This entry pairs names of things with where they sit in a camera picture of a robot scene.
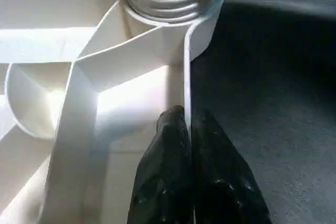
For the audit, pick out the black work mat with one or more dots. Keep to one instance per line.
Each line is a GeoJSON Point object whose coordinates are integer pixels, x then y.
{"type": "Point", "coordinates": [273, 87]}

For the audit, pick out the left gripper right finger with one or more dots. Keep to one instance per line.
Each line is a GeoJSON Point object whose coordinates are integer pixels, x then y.
{"type": "Point", "coordinates": [223, 182]}

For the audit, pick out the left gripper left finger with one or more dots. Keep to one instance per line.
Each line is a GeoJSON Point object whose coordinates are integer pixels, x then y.
{"type": "Point", "coordinates": [165, 177]}

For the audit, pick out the white plastic table top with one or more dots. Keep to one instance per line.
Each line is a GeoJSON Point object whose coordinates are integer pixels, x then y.
{"type": "Point", "coordinates": [131, 87]}

